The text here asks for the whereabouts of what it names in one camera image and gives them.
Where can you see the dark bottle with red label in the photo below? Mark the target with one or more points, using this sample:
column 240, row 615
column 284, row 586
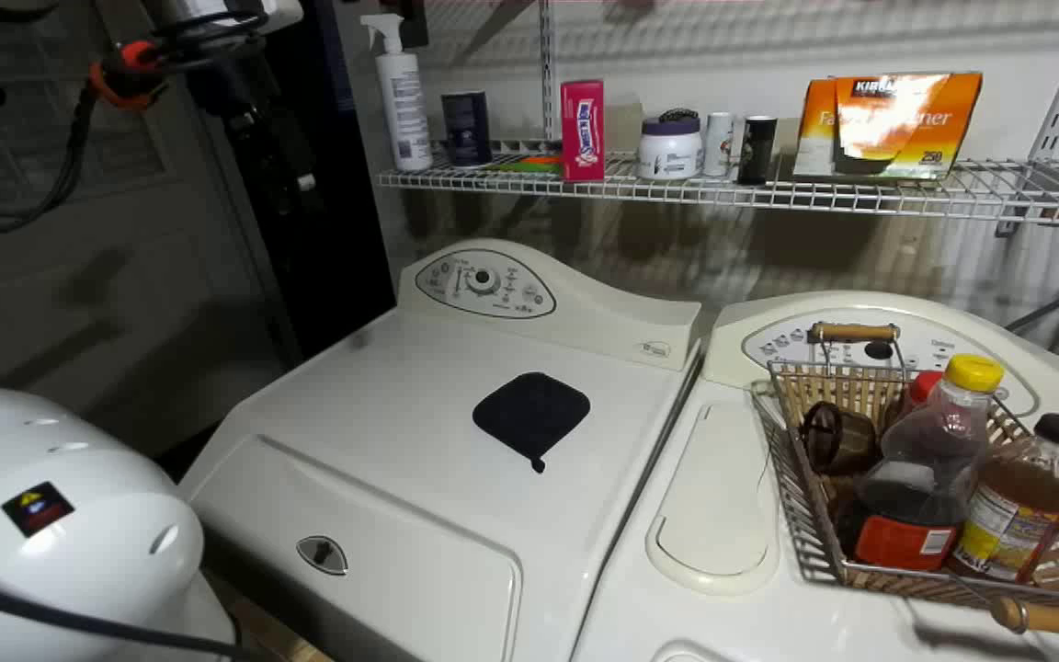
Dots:
column 903, row 527

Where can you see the black terry cloth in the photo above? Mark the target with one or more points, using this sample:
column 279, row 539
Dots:
column 529, row 412

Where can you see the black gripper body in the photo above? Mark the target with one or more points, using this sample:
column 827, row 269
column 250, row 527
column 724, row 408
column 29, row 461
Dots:
column 236, row 77

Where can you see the orange cardboard box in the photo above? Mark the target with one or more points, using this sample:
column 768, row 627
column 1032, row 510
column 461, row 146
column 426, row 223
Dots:
column 885, row 122

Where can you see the white spray bottle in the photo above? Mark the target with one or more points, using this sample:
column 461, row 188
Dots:
column 406, row 105

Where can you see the pink box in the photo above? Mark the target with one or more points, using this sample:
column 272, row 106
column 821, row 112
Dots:
column 582, row 135

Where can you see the white washing machine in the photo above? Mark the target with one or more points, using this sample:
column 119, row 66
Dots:
column 406, row 490

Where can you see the dark blue container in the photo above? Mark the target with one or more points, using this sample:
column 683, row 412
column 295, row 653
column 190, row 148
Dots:
column 463, row 130

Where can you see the dark brown round object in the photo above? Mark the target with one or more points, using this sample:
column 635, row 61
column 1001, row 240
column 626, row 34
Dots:
column 835, row 439

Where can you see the amber bottle with black cap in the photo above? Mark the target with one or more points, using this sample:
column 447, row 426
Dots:
column 1011, row 516

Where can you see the black cylindrical container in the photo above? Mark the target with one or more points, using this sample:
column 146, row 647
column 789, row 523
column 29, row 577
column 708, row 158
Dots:
column 759, row 148

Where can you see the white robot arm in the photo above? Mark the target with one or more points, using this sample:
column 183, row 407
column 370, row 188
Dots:
column 75, row 575

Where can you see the white cylindrical container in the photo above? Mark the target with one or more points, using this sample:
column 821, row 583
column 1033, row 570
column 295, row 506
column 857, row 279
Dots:
column 719, row 146

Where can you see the clear bottle with yellow cap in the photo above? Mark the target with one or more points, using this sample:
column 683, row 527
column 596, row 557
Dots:
column 952, row 423

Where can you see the white jar with dark lid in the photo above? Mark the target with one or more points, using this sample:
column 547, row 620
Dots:
column 670, row 148

